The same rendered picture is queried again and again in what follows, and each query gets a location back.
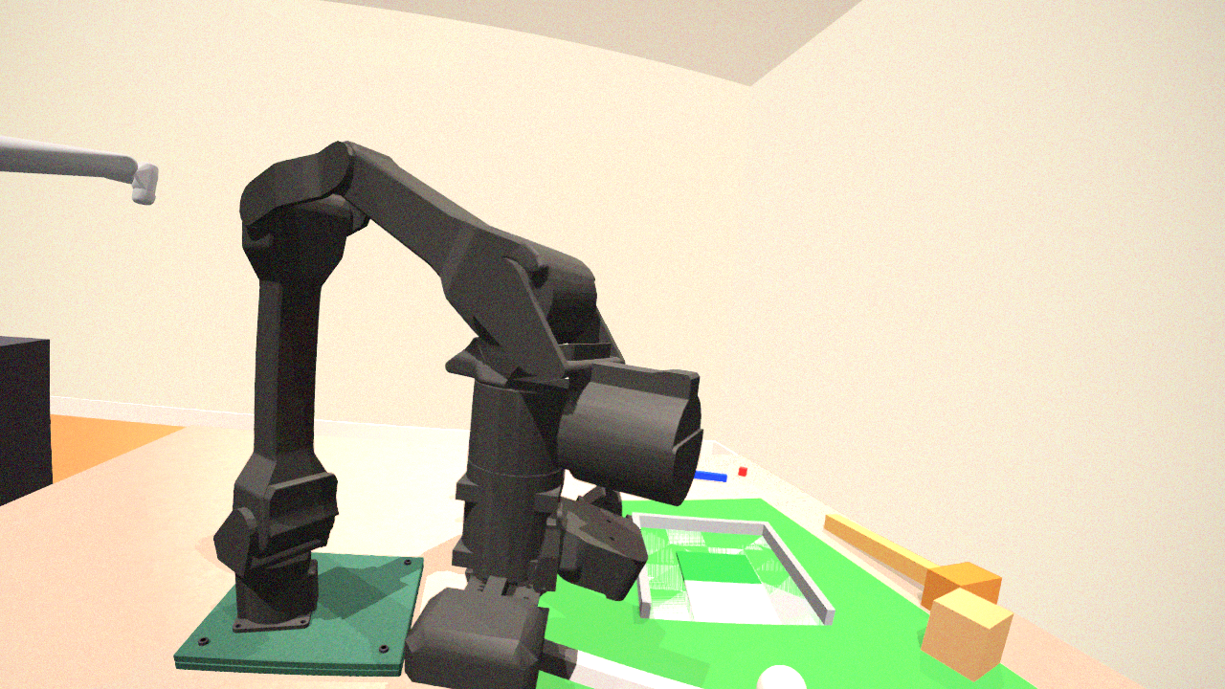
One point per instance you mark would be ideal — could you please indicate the white golf ball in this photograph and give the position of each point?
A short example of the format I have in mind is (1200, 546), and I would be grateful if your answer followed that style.
(780, 677)

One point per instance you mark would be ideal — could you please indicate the green putting mat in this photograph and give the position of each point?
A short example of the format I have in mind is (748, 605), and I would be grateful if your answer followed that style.
(874, 643)

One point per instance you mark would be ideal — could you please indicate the tan cube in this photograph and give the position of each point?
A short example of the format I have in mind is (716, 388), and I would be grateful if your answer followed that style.
(967, 633)

